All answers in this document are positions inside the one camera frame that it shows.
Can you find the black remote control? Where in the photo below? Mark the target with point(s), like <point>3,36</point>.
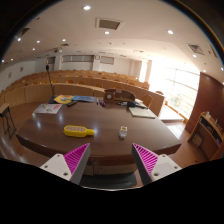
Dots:
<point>71,103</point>

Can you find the rows of wooden auditorium seats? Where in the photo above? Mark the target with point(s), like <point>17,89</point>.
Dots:
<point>70,90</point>

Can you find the yellow folder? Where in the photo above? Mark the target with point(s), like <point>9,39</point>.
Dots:
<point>63,99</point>

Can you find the ceiling projector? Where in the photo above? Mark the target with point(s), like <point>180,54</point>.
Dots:
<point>58,50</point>

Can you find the white notebook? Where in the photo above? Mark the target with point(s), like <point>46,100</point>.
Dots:
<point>142,112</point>

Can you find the wooden desk organizer with clock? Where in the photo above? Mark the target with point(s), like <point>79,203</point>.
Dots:
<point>120,96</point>

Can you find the blue booklet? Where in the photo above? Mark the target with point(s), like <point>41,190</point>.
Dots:
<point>85,98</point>

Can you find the recessed ceiling lights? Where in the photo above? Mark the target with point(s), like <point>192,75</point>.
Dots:
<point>86,7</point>

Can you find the yellow power strip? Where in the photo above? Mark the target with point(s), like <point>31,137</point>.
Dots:
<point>76,131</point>

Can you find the small wooden side table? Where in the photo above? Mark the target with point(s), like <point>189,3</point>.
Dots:
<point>5,109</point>

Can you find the white printed paper sheet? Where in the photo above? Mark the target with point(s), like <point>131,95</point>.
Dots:
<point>48,109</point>

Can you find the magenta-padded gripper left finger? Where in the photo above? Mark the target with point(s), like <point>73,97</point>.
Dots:
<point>78,156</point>

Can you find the large ceiling air vent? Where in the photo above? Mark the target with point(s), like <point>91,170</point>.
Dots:
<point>109,24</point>

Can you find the small ceiling air vent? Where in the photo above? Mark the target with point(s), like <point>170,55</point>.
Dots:
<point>22,32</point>
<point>196,49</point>

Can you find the wooden shelf unit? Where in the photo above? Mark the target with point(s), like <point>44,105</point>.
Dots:
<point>206,135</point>

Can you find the marker pen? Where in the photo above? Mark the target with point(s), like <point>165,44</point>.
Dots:
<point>97,102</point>
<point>102,103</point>

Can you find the small black box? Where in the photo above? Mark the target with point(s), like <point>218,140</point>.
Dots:
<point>131,104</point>

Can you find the black gooseneck desk microphone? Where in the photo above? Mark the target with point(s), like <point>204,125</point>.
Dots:
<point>52,99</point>

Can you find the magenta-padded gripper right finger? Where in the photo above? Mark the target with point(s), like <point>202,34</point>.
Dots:
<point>146,158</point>

